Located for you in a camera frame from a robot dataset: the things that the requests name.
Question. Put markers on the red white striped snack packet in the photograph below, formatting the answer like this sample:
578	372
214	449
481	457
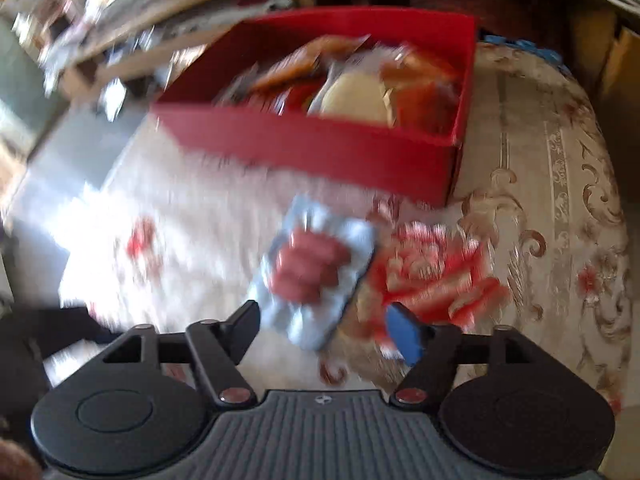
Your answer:
435	270

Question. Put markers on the round bread packet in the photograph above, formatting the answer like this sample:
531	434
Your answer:
352	95

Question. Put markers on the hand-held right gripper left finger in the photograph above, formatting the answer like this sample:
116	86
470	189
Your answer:
246	332

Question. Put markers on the red cardboard box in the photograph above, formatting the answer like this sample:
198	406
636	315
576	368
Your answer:
325	150

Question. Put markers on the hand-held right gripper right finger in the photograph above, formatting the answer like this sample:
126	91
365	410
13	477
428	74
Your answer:
405	335

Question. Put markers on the floral tablecloth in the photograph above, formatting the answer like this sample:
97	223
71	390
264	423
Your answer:
540	185

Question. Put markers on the blue plastic object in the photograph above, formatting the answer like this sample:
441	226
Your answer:
520	50

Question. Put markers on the clear sausage packet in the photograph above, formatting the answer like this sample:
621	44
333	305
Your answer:
310	265

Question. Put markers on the orange red snack packet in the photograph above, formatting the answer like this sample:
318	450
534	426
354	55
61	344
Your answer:
425	90

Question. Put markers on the wooden tv stand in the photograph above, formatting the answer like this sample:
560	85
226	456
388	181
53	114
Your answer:
150	25

